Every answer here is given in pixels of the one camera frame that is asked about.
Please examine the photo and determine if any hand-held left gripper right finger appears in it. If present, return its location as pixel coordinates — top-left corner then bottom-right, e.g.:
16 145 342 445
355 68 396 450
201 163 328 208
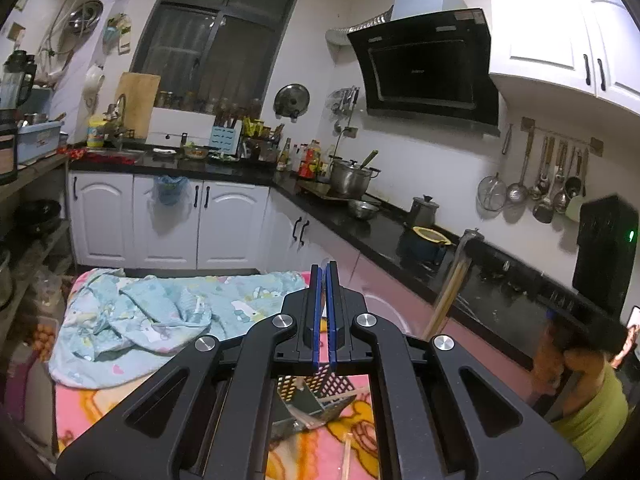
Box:
325 260 587 480

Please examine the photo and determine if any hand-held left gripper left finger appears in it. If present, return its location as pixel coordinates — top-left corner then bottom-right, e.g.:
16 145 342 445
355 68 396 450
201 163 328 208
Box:
55 264 327 480

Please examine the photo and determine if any dark plastic utensil basket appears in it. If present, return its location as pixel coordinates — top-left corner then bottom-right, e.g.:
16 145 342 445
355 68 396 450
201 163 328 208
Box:
272 374 358 443

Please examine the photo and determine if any bundle of wooden chopsticks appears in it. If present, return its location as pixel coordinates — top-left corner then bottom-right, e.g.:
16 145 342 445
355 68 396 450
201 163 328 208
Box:
424 232 473 343

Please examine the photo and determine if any person's right forearm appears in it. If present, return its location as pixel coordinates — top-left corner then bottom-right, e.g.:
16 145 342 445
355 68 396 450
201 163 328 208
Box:
530 317 568 403

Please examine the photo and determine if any white base cabinet row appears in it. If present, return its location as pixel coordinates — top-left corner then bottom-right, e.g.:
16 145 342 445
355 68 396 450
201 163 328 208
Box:
67 170 273 271
260 190 533 396

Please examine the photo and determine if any steel ladle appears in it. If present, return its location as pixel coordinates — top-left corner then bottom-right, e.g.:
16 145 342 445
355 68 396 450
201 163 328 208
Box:
552 142 572 213

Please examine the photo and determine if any steel scoop cup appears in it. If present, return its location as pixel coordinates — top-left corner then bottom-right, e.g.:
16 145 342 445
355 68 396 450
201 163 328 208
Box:
565 147 586 198

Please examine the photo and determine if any steel serving spoon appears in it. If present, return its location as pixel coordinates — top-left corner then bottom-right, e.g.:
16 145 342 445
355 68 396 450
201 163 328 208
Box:
530 136 551 201

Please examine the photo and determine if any steel mixing bowl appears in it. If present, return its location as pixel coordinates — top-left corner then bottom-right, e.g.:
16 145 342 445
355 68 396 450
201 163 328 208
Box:
347 199 381 220

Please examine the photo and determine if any blue pot yellow rim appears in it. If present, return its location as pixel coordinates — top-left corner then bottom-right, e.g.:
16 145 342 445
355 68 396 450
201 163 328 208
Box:
400 226 453 266

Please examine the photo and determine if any dark metal kettle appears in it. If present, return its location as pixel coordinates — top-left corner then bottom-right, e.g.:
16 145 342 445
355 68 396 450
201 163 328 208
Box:
406 195 440 229

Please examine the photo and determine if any steel stock pot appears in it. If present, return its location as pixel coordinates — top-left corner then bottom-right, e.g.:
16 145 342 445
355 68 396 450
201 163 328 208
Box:
328 158 381 199

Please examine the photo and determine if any person's body green shirt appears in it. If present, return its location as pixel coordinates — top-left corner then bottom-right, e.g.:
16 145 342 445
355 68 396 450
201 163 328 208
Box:
550 317 632 468

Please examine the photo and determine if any cluster of condiment bottles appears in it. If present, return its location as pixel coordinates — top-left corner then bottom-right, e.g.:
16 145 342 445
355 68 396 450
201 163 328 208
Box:
276 137 337 181

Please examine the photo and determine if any light blue printed blanket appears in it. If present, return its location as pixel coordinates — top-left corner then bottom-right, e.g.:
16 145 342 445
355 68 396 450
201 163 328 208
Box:
49 267 310 390

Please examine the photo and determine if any blue plastic bag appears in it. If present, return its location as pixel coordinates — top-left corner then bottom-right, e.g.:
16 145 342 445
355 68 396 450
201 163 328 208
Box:
150 175 190 207

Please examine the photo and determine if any blue knife block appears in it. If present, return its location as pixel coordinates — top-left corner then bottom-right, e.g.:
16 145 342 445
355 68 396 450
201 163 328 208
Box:
210 126 243 158

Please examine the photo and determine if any glass pot lid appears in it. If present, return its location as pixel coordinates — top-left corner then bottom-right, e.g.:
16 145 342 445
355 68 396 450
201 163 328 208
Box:
273 83 311 120

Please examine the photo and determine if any row of spice jars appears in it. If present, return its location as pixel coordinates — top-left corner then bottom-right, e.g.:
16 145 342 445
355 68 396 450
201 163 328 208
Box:
155 91 263 116

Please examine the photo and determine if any pink printed blanket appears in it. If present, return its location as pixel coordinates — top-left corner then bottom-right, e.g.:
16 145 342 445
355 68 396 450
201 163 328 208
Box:
52 270 381 480

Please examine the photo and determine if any black range hood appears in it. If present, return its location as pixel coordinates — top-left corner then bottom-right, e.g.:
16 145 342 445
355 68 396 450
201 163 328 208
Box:
346 8 501 128

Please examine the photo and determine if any red chili pile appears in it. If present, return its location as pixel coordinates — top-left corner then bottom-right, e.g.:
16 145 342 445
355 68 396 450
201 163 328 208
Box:
67 147 142 164

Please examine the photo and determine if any tray of brown eggs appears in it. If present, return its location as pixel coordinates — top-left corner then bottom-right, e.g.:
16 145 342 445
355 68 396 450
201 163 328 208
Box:
27 322 56 361

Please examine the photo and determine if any wooden cutting board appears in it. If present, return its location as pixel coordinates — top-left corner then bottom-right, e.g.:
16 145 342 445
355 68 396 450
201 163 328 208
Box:
116 72 162 140

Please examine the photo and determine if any metal sink faucet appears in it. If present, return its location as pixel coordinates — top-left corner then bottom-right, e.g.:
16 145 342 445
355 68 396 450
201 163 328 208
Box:
103 93 127 151

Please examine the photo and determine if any dark framed window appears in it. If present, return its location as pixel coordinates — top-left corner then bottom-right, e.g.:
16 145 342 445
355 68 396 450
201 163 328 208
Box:
129 0 307 111

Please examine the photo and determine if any yellow dish soap bottle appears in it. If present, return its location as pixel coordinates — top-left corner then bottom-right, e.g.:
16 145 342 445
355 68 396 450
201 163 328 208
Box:
86 116 107 149

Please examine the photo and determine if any black wok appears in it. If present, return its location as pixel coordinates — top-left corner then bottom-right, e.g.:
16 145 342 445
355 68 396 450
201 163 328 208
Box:
15 199 63 238

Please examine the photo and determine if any wooden shelf unit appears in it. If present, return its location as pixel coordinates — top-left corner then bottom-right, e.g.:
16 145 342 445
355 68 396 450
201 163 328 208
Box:
0 152 76 361

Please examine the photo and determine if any white hanging jug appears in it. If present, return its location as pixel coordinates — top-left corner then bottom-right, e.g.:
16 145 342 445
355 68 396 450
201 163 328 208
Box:
82 64 106 111

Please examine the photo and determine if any blue plastic bin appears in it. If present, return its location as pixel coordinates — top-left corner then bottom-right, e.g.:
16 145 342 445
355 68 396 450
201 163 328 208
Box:
17 120 63 166

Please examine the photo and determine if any hanging packet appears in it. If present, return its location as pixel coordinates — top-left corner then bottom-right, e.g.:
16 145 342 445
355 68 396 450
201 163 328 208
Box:
105 12 133 56

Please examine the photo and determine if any dark banded jar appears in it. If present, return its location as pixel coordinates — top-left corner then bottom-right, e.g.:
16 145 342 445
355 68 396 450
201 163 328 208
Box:
0 110 20 186

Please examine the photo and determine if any black blender jug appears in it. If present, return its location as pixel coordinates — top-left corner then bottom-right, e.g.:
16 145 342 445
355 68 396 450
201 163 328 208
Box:
0 50 38 111

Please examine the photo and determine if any steel skimmer wooden handle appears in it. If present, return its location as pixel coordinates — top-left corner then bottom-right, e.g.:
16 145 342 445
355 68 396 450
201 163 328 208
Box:
506 132 532 204

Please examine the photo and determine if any wire mesh strainer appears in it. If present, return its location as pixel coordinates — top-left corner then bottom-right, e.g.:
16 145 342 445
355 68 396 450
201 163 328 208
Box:
476 124 514 212

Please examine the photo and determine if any wall hook rail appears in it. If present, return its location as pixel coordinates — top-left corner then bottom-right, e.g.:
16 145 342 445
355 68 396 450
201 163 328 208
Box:
521 117 604 156

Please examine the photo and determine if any wire condiment rack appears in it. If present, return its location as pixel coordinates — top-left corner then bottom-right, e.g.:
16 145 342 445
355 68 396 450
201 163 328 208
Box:
242 119 283 161

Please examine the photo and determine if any wall utensil rack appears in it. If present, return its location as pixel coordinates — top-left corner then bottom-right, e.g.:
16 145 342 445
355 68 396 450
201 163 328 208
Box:
327 86 361 116

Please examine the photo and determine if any white wall cabinet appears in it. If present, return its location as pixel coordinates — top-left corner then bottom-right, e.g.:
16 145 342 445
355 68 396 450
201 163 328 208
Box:
487 0 640 118

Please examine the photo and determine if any flexible metal duct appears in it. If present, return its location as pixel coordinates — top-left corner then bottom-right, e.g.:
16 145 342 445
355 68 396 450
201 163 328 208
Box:
326 7 393 46

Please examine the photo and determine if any steel basin on wall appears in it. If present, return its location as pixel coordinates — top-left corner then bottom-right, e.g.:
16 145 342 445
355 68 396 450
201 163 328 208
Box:
65 0 104 36

